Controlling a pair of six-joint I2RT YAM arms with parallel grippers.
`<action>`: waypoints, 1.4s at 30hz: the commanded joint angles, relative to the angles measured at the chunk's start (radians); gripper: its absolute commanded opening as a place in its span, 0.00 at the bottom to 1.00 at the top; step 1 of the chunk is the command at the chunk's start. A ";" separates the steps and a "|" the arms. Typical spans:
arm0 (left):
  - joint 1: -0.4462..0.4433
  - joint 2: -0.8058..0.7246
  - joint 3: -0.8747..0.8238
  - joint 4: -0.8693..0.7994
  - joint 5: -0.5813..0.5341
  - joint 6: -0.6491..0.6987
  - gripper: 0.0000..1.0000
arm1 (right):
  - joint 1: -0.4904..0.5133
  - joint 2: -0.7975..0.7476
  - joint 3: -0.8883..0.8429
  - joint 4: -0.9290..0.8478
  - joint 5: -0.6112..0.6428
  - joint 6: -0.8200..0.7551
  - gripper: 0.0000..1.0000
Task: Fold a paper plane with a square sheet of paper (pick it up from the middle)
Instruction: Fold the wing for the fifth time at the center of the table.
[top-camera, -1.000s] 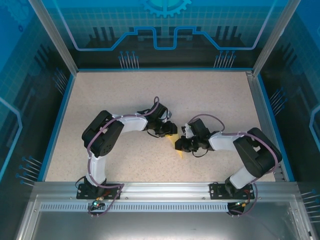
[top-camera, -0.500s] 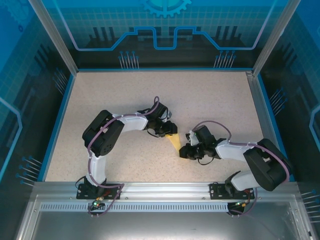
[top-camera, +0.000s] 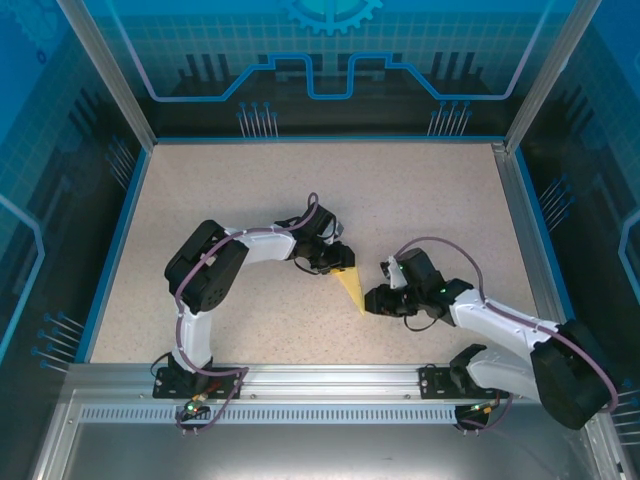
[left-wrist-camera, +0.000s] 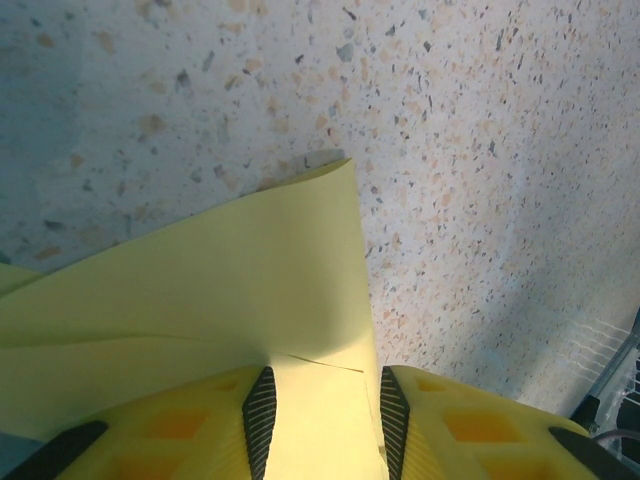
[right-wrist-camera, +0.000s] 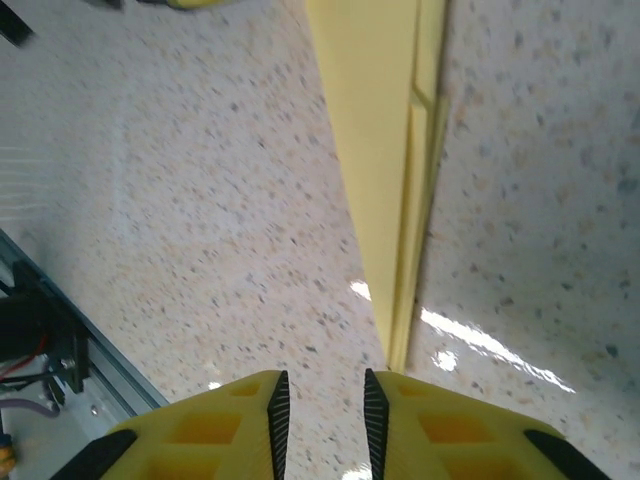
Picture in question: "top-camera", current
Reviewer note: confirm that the grey metal sheet tray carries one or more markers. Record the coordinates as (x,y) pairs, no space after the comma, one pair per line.
(320,450)

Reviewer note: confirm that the wide aluminium rail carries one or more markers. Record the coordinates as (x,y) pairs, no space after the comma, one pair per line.
(325,380)

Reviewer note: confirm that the yellow cloth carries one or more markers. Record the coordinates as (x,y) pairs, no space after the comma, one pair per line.
(356,290)

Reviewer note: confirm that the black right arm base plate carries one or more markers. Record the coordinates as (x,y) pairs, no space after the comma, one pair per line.
(432,382)

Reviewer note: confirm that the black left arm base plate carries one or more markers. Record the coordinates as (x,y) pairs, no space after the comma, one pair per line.
(225,382)

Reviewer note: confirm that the blue grid print panel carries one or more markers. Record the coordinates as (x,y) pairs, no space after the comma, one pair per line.
(40,150)
(600,150)

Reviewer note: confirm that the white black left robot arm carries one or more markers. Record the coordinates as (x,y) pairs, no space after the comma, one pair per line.
(265,247)

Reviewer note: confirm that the blue table border strip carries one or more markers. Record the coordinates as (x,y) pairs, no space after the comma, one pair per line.
(116,250)

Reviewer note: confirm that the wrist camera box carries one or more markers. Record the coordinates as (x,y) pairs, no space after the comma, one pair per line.
(391,272)
(339,234)

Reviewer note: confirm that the blue gear print panel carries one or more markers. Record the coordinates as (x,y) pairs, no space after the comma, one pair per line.
(320,30)

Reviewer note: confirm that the narrow aluminium rail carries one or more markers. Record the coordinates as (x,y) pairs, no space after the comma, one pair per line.
(531,250)

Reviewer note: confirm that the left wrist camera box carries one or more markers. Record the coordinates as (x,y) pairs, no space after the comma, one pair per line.
(339,234)

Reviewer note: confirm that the aluminium frame post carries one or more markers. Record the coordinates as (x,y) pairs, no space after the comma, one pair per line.
(119,90)
(545,75)

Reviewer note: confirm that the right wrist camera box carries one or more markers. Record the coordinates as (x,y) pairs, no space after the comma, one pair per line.
(391,272)

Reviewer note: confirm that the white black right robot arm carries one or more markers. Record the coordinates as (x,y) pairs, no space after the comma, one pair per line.
(500,320)

